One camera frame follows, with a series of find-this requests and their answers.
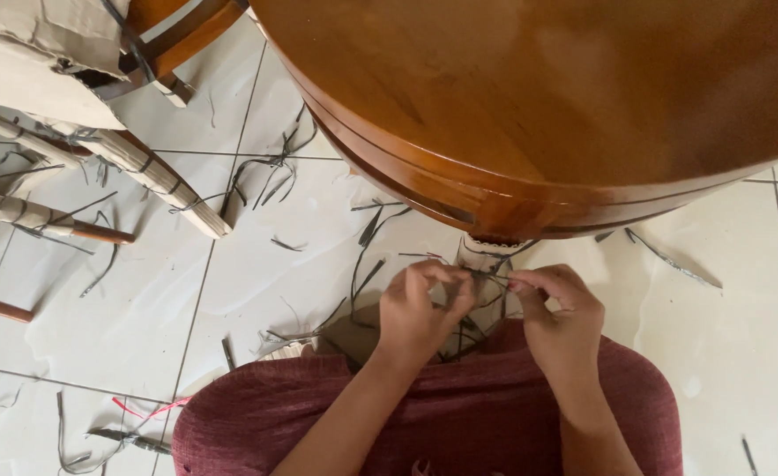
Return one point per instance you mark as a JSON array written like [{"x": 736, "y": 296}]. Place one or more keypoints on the person's right hand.
[{"x": 564, "y": 330}]

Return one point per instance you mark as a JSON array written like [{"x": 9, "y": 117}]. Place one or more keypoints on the person's left hand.
[{"x": 412, "y": 317}]

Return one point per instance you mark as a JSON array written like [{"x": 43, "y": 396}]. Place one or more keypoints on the brown cardboard piece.
[{"x": 352, "y": 334}]

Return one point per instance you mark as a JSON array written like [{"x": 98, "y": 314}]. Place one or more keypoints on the cardboard-wrapped table leg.
[{"x": 476, "y": 254}]

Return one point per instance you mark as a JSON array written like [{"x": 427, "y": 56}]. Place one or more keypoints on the person's maroon garment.
[{"x": 468, "y": 423}]

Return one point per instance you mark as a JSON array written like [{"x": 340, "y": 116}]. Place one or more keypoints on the round brown wooden table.
[{"x": 527, "y": 99}]

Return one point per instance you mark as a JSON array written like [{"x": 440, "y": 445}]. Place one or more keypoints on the red plastic strip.
[{"x": 164, "y": 408}]

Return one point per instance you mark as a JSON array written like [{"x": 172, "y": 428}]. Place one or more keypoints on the cardboard-wrapped wooden chair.
[{"x": 25, "y": 73}]

